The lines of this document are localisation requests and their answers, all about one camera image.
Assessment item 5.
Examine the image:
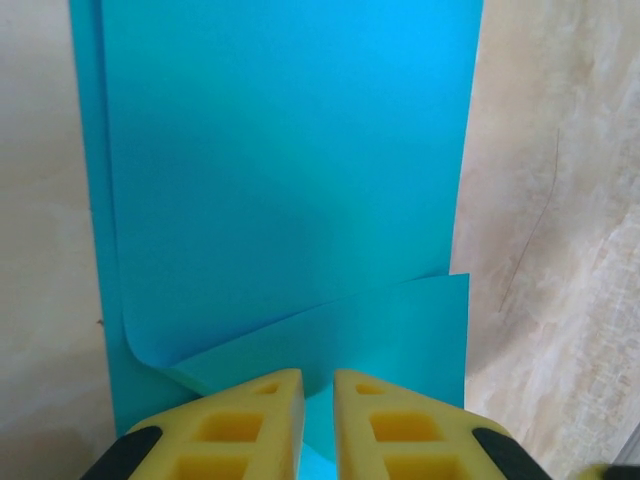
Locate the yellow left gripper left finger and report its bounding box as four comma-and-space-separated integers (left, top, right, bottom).
84, 368, 305, 480

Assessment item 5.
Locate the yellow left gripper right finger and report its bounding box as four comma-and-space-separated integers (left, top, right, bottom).
333, 368, 546, 480

